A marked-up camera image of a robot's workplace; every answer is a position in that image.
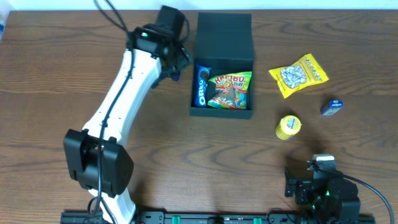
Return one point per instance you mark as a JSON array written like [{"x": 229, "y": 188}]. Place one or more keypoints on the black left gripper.
[{"x": 173, "y": 70}]

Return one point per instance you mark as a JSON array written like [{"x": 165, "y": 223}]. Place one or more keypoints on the dark blue chocolate bar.
[{"x": 175, "y": 76}]

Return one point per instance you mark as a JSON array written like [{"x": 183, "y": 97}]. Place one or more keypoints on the blue Oreo cookie pack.
[{"x": 203, "y": 74}]

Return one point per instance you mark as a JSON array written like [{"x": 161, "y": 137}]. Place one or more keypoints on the colourful Haribo gummy bag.
[{"x": 230, "y": 91}]

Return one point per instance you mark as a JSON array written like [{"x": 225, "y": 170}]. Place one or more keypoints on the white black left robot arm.
[{"x": 96, "y": 155}]

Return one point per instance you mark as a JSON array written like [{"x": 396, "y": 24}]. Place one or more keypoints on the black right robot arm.
[{"x": 332, "y": 198}]

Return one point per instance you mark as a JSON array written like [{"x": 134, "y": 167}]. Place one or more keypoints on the black open gift box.
[{"x": 223, "y": 43}]

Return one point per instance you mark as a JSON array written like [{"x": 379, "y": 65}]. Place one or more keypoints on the yellow sunflower seed bag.
[{"x": 305, "y": 72}]

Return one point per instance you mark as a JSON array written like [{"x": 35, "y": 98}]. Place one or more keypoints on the yellow round jar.
[{"x": 288, "y": 126}]

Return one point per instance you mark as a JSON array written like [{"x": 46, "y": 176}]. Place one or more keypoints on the small blue box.
[{"x": 331, "y": 107}]

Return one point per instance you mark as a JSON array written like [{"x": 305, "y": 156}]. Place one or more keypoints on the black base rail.
[{"x": 190, "y": 218}]

